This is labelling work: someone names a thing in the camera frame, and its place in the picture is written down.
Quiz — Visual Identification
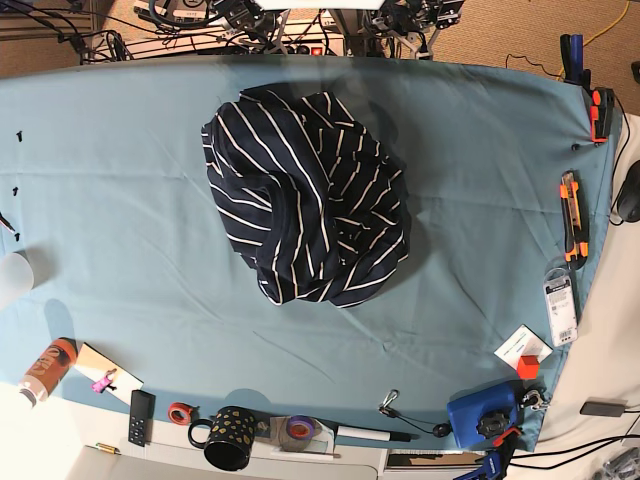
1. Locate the navy white striped t-shirt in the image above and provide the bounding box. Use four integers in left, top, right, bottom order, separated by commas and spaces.
201, 86, 410, 308

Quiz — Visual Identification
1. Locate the purple tape roll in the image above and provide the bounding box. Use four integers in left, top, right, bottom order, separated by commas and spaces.
286, 415, 315, 441

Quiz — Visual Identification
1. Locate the black power strip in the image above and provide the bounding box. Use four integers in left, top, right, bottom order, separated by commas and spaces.
197, 44, 336, 56

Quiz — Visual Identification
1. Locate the white black marker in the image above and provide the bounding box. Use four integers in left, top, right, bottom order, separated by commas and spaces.
336, 425, 415, 443

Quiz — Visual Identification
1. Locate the black mug yellow pattern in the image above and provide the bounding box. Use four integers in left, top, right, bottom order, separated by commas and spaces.
187, 406, 257, 472

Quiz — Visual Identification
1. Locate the red tape roll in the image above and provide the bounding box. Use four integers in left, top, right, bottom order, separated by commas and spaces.
167, 402, 195, 426

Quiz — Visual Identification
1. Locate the blue plastic box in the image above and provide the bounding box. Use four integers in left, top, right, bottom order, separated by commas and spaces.
446, 383, 519, 449

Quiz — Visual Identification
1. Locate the white paper card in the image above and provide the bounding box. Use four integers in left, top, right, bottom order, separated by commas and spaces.
494, 325, 553, 370

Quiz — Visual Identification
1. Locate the black remote control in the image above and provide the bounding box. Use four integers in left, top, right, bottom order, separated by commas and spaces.
127, 389, 155, 448

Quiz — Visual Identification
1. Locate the clear plastic bit case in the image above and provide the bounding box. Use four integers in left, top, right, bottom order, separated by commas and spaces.
543, 267, 578, 348

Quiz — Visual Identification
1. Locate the small orange cube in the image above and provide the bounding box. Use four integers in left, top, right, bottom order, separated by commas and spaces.
516, 355, 540, 380

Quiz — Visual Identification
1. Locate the black knob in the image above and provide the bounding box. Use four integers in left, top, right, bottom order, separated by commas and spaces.
476, 410, 509, 439

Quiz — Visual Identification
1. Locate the orange black utility knife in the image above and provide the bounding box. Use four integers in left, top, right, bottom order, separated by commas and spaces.
560, 170, 589, 271

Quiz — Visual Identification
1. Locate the blue black bar clamp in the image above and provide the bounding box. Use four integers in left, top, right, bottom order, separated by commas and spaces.
456, 427, 522, 480

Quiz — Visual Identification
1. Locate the orange brown bottle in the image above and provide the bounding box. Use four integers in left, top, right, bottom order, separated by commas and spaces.
18, 337, 78, 408

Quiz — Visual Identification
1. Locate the translucent white cup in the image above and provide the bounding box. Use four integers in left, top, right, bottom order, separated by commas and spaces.
0, 252, 34, 310

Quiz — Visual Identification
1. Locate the black computer mouse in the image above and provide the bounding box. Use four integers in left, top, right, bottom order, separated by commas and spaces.
616, 160, 640, 223

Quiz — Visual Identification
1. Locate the orange black clamp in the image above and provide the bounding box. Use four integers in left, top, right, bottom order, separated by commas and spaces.
589, 87, 615, 144

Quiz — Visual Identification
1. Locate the black power adapter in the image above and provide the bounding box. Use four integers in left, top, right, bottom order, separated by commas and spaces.
579, 398, 627, 418

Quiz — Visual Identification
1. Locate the carabiner with black lanyard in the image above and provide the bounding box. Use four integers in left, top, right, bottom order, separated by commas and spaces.
378, 389, 453, 438

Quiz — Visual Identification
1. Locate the blue clamp handle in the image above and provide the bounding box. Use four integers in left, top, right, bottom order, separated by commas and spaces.
560, 34, 590, 84

